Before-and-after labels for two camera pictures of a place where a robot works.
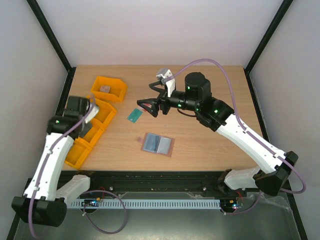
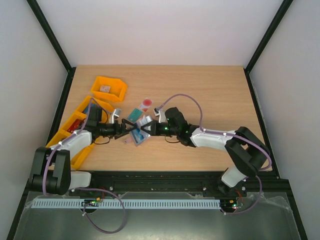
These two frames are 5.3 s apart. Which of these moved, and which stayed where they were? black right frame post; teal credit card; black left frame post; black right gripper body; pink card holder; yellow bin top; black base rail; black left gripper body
Moved: pink card holder; black right gripper body; black left gripper body
Stayed: black base rail; teal credit card; black left frame post; black right frame post; yellow bin top
